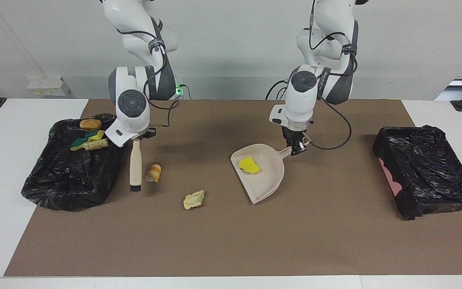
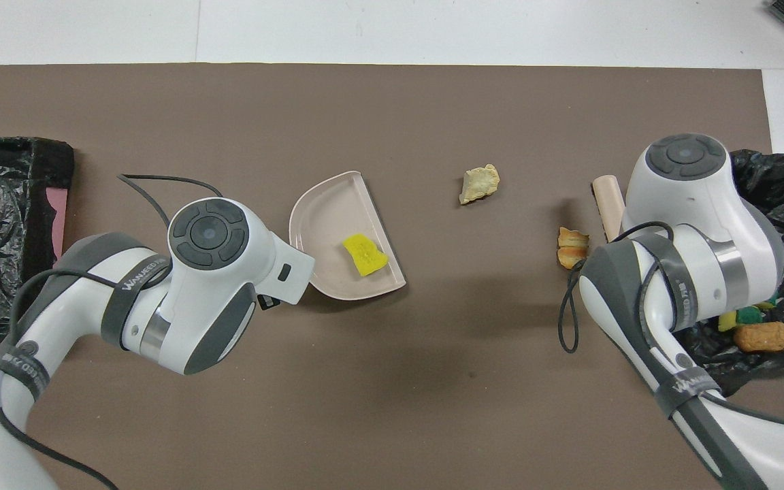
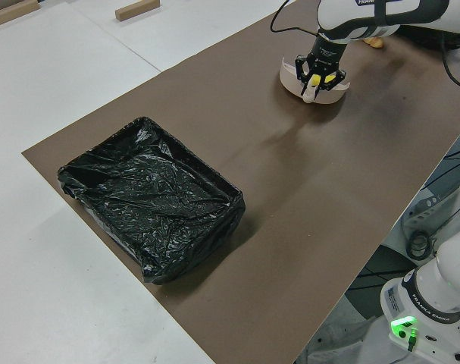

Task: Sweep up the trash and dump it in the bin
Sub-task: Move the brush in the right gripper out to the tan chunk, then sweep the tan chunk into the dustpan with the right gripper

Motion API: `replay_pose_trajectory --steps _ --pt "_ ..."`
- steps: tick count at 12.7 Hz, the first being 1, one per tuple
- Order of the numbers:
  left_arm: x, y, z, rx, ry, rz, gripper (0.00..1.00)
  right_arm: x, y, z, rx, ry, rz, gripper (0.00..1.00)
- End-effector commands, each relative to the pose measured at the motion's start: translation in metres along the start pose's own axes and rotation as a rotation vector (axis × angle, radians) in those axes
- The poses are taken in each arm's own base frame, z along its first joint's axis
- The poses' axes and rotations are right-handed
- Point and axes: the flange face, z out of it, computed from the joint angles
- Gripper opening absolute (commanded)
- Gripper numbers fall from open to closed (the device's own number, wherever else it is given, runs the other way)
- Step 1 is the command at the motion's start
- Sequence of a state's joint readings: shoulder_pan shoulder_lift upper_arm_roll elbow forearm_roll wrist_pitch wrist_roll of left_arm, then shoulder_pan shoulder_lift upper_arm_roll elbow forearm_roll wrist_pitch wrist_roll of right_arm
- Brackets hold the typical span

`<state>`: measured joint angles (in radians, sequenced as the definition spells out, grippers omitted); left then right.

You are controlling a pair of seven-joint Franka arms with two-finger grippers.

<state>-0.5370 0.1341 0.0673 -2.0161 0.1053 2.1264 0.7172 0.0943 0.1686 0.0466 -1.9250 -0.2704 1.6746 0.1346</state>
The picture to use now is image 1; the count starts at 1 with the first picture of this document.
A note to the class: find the brown table mat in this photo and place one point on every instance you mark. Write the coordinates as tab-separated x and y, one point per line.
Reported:
215	241

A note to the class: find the beige plastic dustpan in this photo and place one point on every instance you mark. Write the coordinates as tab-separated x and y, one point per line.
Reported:
267	180

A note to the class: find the brown oval bread roll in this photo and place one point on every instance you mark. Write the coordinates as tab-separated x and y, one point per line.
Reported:
90	124

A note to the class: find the green lit power plug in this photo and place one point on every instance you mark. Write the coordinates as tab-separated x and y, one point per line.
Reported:
179	90

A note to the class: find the pink bin black bag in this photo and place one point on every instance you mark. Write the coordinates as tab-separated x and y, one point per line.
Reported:
427	172

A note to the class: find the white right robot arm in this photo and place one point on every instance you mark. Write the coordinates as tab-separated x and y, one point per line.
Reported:
132	104

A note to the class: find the ribbed yellow sponge piece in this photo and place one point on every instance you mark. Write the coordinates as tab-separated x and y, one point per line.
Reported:
249	165

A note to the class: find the pale bread chunk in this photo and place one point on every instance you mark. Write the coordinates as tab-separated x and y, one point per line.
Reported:
193	200
98	145

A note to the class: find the notched yellow sponge piece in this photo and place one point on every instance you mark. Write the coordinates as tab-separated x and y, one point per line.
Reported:
79	143

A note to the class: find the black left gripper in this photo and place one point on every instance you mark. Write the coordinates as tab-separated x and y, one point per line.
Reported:
295	136

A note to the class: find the striped croissant piece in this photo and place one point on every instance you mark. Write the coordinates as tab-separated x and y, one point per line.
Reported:
153	173

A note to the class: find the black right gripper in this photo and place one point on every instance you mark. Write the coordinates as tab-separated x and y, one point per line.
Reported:
147	133

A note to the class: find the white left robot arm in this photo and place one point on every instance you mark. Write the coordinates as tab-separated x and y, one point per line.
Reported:
303	92

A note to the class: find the beige brush black bristles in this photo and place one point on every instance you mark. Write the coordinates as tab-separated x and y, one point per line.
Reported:
136	164

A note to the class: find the bin lined black bag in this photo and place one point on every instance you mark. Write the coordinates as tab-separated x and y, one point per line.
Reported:
66	180

